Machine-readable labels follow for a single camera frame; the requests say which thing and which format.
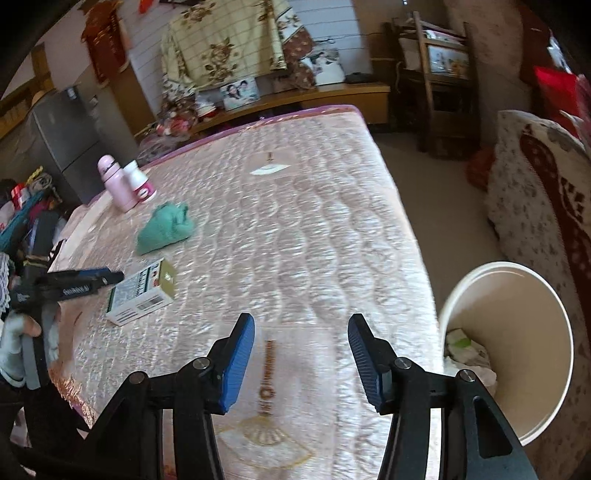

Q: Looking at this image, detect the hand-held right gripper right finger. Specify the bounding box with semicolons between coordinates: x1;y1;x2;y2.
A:
347;313;539;480

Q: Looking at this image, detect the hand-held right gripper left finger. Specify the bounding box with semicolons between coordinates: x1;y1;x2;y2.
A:
90;312;256;480

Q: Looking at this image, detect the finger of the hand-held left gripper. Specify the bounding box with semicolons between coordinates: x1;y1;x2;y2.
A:
85;271;125;289
44;267;112;281

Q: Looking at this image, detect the green and white medicine box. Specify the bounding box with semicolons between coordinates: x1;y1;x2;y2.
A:
105;257;177;327

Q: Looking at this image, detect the white plastic bag green print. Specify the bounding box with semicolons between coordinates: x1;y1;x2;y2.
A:
444;354;498;394

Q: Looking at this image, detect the white round bucket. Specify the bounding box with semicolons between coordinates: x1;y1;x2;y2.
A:
438;261;574;446

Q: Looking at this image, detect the person's left hand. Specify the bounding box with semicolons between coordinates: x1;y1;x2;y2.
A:
0;309;62;388

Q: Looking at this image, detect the white lace cloth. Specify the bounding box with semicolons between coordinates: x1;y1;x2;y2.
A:
0;251;14;319

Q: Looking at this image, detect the green knitted cloth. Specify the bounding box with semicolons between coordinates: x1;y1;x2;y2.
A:
135;200;196;256

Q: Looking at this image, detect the pile of colourful clutter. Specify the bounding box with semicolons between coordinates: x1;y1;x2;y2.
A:
0;171;70;259

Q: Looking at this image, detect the white bottle pink label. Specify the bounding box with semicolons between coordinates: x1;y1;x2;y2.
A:
122;160;158;203

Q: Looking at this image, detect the grey refrigerator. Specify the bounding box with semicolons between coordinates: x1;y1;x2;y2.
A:
23;85;109;206

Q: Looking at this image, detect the pink quilted mattress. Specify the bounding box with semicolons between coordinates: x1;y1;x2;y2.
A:
46;105;446;480

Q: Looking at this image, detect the red floral bag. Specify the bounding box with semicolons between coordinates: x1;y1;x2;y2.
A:
157;108;199;137

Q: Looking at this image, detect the floral covered sofa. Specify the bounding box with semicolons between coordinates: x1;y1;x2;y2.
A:
482;110;591;416

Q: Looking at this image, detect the framed photo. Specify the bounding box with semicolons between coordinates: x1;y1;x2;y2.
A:
219;78;259;110

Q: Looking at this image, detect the red hanging cloth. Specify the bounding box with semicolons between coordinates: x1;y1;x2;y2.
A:
83;0;130;86

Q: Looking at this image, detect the cream floral hanging quilt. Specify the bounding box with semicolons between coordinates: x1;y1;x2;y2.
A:
159;0;305;100

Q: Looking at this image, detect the wooden headboard shelf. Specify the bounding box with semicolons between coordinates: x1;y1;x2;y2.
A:
134;82;391;144

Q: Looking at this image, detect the dark wooden rack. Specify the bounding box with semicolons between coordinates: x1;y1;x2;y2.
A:
385;11;483;160

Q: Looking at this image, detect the dark red floral cloth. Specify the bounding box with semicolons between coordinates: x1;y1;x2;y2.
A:
281;28;319;90

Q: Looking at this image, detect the white printed bag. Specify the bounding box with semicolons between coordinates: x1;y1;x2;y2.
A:
300;48;347;86

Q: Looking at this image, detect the bright red bag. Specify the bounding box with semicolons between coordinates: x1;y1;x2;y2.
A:
531;65;583;125

